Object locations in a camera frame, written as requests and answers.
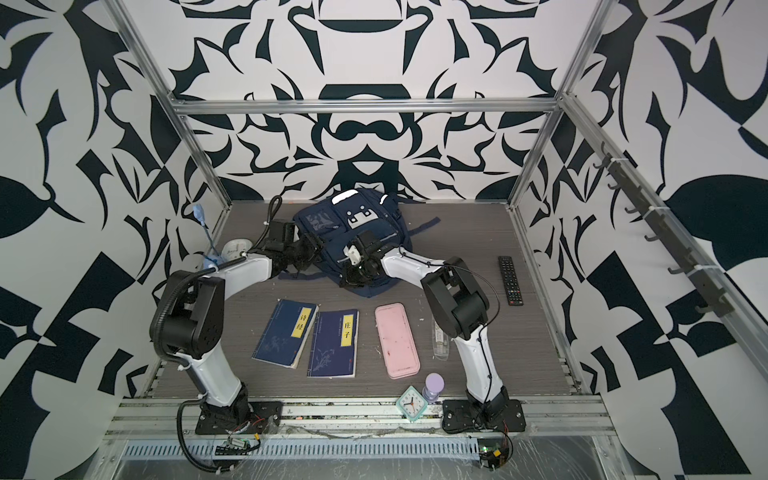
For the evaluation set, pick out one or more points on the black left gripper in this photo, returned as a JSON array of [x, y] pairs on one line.
[[314, 245]]

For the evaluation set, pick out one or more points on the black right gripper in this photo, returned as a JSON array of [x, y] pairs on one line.
[[348, 280]]

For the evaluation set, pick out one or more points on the navy blue student backpack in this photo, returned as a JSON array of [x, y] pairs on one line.
[[363, 218]]

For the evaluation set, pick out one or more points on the blue book yellow label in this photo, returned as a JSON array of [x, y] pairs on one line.
[[334, 345], [286, 333]]

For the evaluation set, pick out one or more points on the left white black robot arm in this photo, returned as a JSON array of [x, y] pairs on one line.
[[188, 323]]

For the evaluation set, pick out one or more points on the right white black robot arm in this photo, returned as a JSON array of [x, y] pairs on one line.
[[457, 302]]

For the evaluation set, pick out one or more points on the pink pencil case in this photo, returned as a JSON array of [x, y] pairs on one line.
[[397, 343]]

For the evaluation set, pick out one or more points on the clear plastic ruler case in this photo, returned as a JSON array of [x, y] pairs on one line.
[[441, 343]]

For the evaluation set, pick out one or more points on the purple lidded small bottle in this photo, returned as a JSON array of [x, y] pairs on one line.
[[433, 387]]

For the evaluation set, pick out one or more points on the small green alarm clock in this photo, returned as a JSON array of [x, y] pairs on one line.
[[411, 404]]

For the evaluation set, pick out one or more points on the black tv remote control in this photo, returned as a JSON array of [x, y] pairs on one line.
[[510, 281]]

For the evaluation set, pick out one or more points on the left small circuit board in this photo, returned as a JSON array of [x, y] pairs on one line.
[[238, 447]]

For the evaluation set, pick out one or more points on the right circuit board green light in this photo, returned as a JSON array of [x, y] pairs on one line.
[[494, 453]]

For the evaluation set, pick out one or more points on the light blue round wall clock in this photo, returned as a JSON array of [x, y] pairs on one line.
[[235, 249]]

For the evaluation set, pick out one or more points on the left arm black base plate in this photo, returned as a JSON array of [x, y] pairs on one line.
[[256, 418]]

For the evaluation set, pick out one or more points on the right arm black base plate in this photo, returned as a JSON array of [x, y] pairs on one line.
[[460, 416]]

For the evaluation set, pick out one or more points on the white perforated cable tray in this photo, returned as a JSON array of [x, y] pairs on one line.
[[460, 448]]

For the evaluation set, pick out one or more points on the wall mounted hook rail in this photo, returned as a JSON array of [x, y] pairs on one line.
[[669, 231]]

